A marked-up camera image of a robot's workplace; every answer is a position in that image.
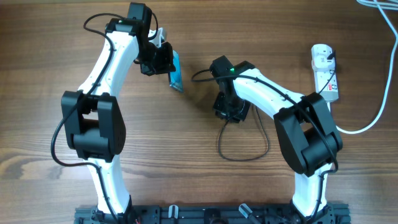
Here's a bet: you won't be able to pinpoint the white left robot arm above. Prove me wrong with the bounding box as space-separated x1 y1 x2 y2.
50 2 183 223

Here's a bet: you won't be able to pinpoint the black charger cable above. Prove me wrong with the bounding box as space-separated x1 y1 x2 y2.
217 51 336 162

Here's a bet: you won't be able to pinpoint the white cables at corner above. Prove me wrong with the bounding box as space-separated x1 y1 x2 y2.
356 0 398 11

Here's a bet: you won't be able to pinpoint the blue screen smartphone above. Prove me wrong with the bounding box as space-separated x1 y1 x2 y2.
169 50 183 93

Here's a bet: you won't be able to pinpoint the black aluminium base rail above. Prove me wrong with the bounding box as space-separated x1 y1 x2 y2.
73 203 351 224

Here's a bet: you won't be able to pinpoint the white power strip cord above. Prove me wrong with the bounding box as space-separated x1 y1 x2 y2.
325 0 398 135

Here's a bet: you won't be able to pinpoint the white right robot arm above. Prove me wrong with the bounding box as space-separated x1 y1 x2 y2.
210 55 343 223

